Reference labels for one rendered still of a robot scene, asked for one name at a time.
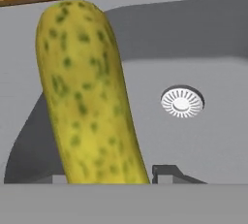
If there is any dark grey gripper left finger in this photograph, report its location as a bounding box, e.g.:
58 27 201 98
17 165 70 185

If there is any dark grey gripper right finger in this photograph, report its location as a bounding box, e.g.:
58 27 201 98
151 164 208 185

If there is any yellow-green spotted cucumber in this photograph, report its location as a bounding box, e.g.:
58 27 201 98
35 0 151 185

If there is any grey kitchen sink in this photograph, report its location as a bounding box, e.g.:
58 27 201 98
0 0 248 185

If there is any white round sink drain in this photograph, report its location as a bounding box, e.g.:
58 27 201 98
160 84 205 119

